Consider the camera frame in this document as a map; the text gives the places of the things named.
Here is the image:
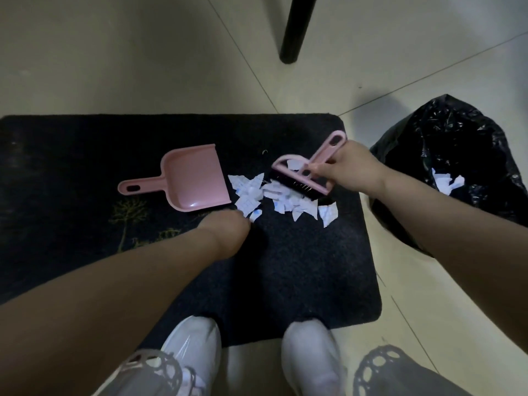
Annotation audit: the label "person's left forearm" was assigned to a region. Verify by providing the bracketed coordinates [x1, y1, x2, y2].
[0, 225, 228, 396]

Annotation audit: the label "person's right forearm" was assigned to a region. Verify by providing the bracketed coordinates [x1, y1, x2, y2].
[363, 167, 528, 331]

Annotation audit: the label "white paper scraps in bag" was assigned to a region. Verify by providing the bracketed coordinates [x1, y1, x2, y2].
[431, 167, 466, 197]

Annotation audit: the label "person's right white shoe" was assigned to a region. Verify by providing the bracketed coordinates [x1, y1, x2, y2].
[281, 318, 347, 396]

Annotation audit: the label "person's white shoe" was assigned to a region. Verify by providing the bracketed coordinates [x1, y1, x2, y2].
[281, 318, 347, 396]
[158, 315, 222, 396]

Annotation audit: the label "person's right hand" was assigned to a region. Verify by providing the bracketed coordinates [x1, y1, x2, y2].
[307, 140, 387, 199]

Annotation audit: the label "black trash bag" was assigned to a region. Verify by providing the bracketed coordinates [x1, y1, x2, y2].
[369, 94, 528, 259]

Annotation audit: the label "pink hand brush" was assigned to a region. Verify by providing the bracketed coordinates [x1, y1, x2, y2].
[270, 130, 348, 199]

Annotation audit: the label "black doormat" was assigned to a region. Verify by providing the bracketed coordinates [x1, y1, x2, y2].
[0, 114, 383, 349]

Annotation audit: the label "pink plastic dustpan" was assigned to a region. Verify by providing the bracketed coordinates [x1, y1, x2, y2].
[117, 144, 232, 213]

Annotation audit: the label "black furniture leg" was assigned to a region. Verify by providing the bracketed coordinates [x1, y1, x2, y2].
[279, 0, 319, 65]

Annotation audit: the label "person's left hand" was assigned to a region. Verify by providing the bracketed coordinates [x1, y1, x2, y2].
[197, 210, 252, 260]

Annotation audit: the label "person's left white shoe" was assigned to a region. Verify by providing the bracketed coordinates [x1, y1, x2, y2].
[158, 315, 222, 396]

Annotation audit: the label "pile of white paper scraps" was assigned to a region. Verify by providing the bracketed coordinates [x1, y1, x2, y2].
[228, 159, 340, 228]

